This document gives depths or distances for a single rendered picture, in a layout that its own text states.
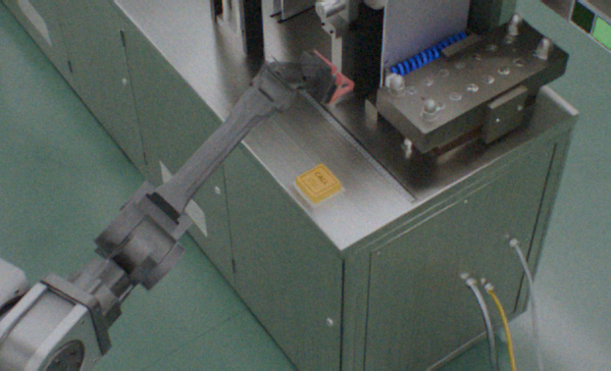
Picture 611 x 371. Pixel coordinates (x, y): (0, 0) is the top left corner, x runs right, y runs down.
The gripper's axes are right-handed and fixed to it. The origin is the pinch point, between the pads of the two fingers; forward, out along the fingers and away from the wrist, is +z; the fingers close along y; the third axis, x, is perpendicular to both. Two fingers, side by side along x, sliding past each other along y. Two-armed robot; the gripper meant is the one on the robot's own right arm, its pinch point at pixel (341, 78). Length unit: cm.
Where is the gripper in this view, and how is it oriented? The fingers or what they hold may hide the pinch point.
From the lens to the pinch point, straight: 223.6
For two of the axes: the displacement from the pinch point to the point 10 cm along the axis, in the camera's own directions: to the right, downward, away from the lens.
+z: 7.0, -0.4, 7.1
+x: 4.1, -8.0, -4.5
